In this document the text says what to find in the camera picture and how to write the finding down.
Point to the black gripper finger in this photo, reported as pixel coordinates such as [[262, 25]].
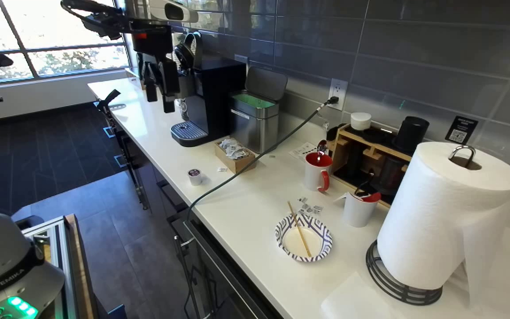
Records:
[[168, 89], [150, 81]]

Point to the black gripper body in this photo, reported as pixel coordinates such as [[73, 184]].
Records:
[[150, 42]]

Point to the small wooden crate with packets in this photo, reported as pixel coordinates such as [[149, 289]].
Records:
[[235, 158]]

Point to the white cup with red stirrers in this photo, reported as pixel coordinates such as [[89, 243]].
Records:
[[312, 174]]

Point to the white cup with red spoon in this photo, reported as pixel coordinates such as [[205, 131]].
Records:
[[358, 213]]

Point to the black silver Keurig coffee machine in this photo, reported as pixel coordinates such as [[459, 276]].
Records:
[[221, 99]]

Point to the small coffee pod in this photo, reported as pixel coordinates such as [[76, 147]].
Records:
[[195, 177]]

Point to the stainless steel container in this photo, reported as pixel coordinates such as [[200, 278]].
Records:
[[260, 126]]

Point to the window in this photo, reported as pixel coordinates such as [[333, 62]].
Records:
[[48, 28]]

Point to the small silver wrappers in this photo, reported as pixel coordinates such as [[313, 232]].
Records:
[[310, 205]]

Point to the dark wood cabinet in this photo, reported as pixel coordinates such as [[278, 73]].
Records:
[[207, 276]]

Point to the wooden stir stick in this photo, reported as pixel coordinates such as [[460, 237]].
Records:
[[299, 230]]

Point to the white round lid stack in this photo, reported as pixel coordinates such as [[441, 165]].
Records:
[[359, 120]]

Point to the patterned bowl with utensils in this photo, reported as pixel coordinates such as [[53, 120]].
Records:
[[303, 239]]

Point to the wooden countertop organizer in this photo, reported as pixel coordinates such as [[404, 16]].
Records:
[[361, 156]]

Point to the black cylindrical canister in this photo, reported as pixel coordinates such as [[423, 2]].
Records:
[[413, 135]]

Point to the black QR code sign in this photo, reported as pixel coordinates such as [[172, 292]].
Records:
[[460, 129]]

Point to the white paper towel roll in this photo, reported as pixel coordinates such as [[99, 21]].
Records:
[[443, 223]]

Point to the white wall outlet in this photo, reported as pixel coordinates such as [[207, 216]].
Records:
[[336, 90]]

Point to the aluminium robot stand frame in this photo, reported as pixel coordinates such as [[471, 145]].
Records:
[[60, 259]]

